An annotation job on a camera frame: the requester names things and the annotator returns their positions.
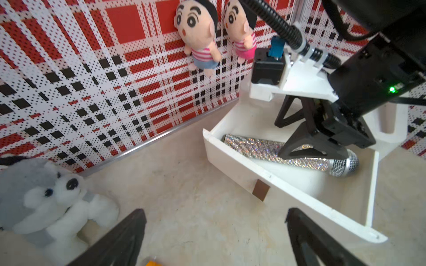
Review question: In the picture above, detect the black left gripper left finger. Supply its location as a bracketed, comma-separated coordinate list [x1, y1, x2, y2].
[69, 208, 146, 266]

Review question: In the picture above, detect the orange microphone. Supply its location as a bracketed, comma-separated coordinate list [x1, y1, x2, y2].
[145, 260, 163, 266]

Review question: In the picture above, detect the grey white husky plush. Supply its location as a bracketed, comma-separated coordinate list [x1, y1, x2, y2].
[1, 155, 119, 266]

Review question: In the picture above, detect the blue-shorts plush doll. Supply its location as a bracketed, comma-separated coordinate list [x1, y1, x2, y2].
[174, 0, 222, 77]

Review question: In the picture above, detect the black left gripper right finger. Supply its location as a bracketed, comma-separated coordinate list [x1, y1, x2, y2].
[286, 208, 365, 266]

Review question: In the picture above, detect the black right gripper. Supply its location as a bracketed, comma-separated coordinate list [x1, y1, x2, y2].
[274, 95, 377, 161]

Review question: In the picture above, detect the white plastic drawer cabinet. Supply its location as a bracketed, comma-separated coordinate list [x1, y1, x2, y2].
[239, 69, 410, 160]

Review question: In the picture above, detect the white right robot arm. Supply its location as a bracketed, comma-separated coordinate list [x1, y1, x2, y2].
[243, 1, 426, 160]

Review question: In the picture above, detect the pink-dressed plush doll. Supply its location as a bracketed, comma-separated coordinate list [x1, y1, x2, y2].
[224, 0, 257, 65]

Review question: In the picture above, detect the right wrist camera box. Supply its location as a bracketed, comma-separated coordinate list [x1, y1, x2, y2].
[248, 35, 339, 103]

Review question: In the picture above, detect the white top drawer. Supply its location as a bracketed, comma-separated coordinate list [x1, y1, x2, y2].
[203, 96, 387, 247]

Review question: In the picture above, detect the silver rhinestone microphone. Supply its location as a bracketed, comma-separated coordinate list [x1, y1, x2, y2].
[223, 134, 359, 177]

